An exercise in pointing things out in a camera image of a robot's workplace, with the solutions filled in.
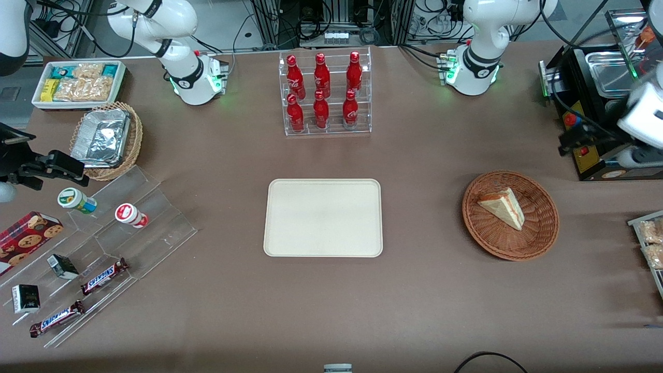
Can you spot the brown round wicker basket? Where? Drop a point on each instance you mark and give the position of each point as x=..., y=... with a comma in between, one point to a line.
x=487, y=238

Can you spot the red cola bottle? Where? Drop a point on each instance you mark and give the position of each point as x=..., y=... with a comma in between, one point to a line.
x=295, y=77
x=350, y=111
x=354, y=75
x=321, y=114
x=321, y=76
x=295, y=116

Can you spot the grey metal tray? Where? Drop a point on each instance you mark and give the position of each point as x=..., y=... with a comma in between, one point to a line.
x=658, y=282

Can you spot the red tartan cookie box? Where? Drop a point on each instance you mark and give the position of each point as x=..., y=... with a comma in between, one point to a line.
x=26, y=241

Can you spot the light tan wicker basket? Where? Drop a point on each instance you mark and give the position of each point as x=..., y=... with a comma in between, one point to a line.
x=135, y=140

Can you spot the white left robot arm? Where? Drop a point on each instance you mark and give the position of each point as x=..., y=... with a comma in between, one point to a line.
x=479, y=31

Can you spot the yellow snack packet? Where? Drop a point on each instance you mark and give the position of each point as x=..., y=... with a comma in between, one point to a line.
x=49, y=90

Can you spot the small black carton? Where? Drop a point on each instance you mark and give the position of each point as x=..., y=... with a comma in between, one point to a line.
x=26, y=299
x=62, y=266

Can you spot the steel pan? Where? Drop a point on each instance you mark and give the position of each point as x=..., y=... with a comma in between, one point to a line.
x=611, y=72

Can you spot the large clear cracker bag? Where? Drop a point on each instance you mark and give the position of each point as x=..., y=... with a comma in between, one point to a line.
x=83, y=89

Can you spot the white rectangular snack bin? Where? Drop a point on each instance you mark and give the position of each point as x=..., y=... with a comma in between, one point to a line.
x=39, y=101

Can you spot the small clear cracker bag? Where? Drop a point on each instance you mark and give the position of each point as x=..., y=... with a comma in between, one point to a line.
x=88, y=71

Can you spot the red lid yogurt cup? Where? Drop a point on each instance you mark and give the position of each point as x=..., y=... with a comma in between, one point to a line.
x=129, y=214

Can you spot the triangular sandwich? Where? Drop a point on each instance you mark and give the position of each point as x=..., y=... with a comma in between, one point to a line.
x=502, y=207

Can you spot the brown Snickers bar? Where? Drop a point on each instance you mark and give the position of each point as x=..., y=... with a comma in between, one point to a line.
x=103, y=276
x=57, y=318

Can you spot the green lid yogurt cup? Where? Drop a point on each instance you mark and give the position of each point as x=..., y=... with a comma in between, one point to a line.
x=75, y=199

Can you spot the small grey box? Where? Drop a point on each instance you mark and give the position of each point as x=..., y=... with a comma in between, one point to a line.
x=337, y=368

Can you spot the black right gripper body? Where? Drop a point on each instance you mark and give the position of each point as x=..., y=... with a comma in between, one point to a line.
x=11, y=159

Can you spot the clear acrylic panel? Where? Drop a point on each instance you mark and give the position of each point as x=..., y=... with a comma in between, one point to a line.
x=621, y=23

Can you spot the clear acrylic bottle rack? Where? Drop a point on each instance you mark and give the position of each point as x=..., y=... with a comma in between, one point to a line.
x=334, y=127

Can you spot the cream rectangular tray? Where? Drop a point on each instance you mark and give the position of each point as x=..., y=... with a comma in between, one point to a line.
x=323, y=217

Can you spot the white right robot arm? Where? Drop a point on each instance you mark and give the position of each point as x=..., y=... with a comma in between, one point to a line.
x=181, y=20

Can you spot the white power strip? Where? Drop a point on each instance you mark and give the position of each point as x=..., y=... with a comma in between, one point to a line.
x=336, y=37

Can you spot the teal snack packet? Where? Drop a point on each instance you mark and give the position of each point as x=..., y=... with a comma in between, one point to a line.
x=110, y=70
x=62, y=71

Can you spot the clear acrylic stepped shelf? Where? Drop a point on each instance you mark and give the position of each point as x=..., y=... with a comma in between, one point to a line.
x=160, y=228

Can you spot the aluminium foil container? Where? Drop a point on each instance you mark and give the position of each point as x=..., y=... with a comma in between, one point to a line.
x=101, y=137

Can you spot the black countertop cooking machine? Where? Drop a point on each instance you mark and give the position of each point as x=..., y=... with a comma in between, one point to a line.
x=577, y=72

